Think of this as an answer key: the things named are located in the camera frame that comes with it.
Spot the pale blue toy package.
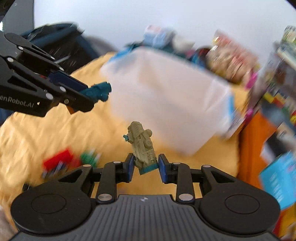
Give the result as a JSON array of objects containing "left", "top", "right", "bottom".
[{"left": 142, "top": 24, "right": 176, "bottom": 49}]

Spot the shelf of colourful toy boxes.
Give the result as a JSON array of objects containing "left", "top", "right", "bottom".
[{"left": 247, "top": 23, "right": 296, "bottom": 151}]

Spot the light blue cardboard box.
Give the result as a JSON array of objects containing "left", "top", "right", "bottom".
[{"left": 258, "top": 151, "right": 296, "bottom": 210}]

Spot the red toy brick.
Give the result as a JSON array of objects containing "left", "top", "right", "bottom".
[{"left": 42, "top": 149, "right": 75, "bottom": 179}]

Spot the orange cabinet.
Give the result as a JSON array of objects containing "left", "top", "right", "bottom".
[{"left": 239, "top": 111, "right": 279, "bottom": 187}]

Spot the white plastic storage container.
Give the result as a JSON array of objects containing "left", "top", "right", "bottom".
[{"left": 100, "top": 46, "right": 234, "bottom": 156}]

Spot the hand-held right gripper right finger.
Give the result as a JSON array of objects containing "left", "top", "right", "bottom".
[{"left": 158, "top": 154, "right": 234, "bottom": 204}]

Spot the beige toy figure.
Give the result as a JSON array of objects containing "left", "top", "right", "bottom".
[{"left": 122, "top": 121, "right": 159, "bottom": 176}]

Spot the teal toy figure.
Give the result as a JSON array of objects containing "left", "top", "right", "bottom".
[{"left": 83, "top": 82, "right": 112, "bottom": 103}]

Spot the green toy piece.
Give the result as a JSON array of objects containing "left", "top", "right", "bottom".
[{"left": 80, "top": 149, "right": 102, "bottom": 168}]

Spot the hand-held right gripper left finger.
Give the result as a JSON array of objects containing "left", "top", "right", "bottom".
[{"left": 57, "top": 153, "right": 135, "bottom": 204}]

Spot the colourful toy package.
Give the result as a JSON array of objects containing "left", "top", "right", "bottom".
[{"left": 205, "top": 30, "right": 260, "bottom": 89}]

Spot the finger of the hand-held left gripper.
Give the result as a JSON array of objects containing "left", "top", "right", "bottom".
[
  {"left": 0, "top": 55, "right": 95, "bottom": 114},
  {"left": 3, "top": 32, "right": 90, "bottom": 93}
]

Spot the yellow blanket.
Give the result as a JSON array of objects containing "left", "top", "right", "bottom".
[{"left": 0, "top": 52, "right": 250, "bottom": 209}]

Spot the dark blue mesh bag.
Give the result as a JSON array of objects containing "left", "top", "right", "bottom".
[{"left": 20, "top": 22, "right": 103, "bottom": 75}]

